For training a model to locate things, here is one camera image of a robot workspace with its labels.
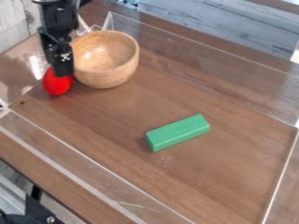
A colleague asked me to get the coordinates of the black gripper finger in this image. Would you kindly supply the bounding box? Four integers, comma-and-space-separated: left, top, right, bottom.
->
37, 29, 53, 65
51, 42, 73, 77

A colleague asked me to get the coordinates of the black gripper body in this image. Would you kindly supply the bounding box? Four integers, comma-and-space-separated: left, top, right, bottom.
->
31, 0, 78, 43

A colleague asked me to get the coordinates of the red felt strawberry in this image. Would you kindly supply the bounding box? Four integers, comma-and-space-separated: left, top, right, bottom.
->
41, 67, 73, 96

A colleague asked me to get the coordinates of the wooden bowl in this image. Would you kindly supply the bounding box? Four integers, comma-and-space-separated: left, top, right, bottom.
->
71, 30, 140, 88

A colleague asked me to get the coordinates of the green rectangular block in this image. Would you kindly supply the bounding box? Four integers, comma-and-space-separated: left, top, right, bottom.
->
144, 114, 210, 152

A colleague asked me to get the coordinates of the clear acrylic enclosure wall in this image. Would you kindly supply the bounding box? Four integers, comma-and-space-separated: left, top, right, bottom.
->
0, 13, 299, 224

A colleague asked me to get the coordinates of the black clamp mount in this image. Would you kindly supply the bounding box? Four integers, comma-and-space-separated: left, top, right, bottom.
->
0, 185, 65, 224

